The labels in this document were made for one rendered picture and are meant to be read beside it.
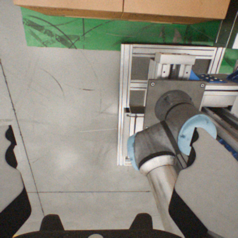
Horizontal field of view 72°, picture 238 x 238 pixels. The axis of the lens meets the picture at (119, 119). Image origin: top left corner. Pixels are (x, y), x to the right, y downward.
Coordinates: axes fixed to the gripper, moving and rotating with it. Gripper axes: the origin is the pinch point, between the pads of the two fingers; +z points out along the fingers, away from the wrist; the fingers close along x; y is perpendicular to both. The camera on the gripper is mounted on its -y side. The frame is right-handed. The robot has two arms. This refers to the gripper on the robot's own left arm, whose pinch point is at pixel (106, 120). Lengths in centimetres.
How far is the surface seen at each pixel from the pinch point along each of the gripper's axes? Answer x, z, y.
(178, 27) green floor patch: 59, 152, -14
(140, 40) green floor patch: 25, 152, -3
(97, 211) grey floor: -20, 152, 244
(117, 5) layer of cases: 3, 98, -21
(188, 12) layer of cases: 44, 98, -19
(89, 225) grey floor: -34, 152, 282
